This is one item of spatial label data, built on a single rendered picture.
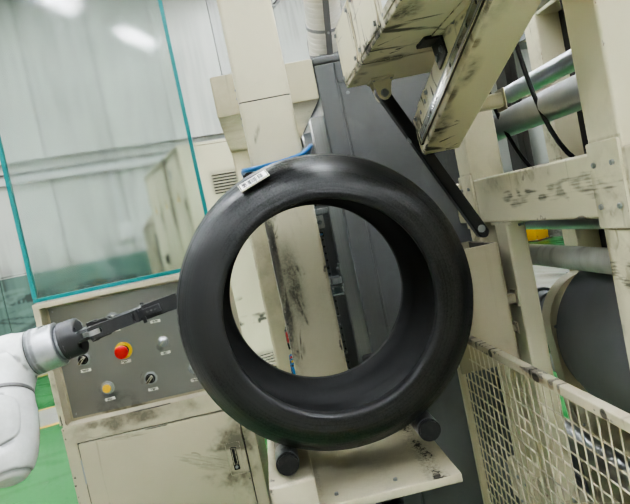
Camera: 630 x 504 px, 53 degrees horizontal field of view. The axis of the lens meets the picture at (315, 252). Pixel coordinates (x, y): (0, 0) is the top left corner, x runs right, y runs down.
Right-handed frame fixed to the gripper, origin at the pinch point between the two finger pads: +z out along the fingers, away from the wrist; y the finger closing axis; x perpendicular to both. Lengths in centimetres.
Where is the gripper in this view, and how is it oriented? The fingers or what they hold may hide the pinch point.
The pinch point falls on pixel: (161, 306)
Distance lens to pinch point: 129.0
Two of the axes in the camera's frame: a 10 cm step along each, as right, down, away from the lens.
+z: 9.4, -3.4, 0.7
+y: -0.9, -0.3, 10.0
